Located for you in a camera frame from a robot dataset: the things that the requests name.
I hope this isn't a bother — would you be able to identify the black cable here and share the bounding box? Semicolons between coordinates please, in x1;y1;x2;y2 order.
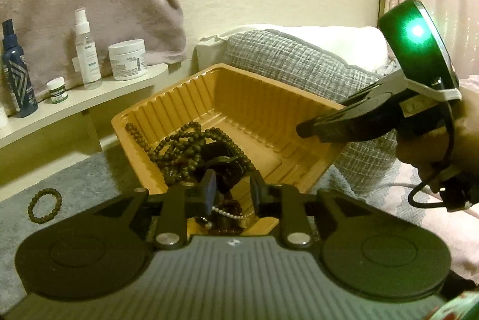
408;95;468;210

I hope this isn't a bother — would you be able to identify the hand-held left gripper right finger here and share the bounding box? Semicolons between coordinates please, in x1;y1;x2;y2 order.
250;170;378;249

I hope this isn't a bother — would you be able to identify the brown bead bracelet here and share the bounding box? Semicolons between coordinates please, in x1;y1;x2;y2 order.
213;198;244;234

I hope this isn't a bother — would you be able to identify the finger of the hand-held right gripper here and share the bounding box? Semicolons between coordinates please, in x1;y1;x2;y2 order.
295;106;399;149
340;86;397;110

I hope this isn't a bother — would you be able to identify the grey terry towel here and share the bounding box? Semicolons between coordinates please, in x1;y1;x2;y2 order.
0;151;150;309

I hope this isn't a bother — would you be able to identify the small green jar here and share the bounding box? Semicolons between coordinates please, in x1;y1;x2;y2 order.
46;78;67;104

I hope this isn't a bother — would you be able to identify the grey woven pillow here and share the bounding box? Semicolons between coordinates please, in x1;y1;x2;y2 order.
223;28;399;193

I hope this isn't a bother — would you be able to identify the white pearl necklace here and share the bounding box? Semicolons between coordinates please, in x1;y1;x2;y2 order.
211;206;255;220

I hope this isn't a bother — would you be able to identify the long brown bead necklace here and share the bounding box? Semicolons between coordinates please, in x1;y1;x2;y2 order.
125;121;257;189

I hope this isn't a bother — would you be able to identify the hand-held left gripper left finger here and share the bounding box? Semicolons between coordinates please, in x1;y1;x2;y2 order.
88;168;218;250

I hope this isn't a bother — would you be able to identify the printed colourful cloth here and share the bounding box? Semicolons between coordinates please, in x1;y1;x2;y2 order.
425;269;479;320

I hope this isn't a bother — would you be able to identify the cream corner shelf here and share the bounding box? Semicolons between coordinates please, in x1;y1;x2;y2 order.
0;62;170;171

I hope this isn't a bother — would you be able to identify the dark bead bracelet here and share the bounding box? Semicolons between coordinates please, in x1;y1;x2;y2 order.
27;188;63;224

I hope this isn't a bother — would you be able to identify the white cream jar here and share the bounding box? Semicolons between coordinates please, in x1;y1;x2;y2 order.
108;39;148;81

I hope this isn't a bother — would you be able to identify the orange plastic tray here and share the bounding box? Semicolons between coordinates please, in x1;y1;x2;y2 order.
111;64;347;236

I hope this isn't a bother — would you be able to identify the white quilted pillow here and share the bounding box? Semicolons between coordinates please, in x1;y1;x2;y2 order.
192;24;397;77

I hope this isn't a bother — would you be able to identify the clear spray bottle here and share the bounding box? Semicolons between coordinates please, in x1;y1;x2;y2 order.
74;8;103;90

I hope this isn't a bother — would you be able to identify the dark blue spray bottle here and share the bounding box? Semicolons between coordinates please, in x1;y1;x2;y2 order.
1;19;39;118

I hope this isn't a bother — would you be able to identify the person's right hand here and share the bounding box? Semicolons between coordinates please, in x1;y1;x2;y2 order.
397;90;479;195

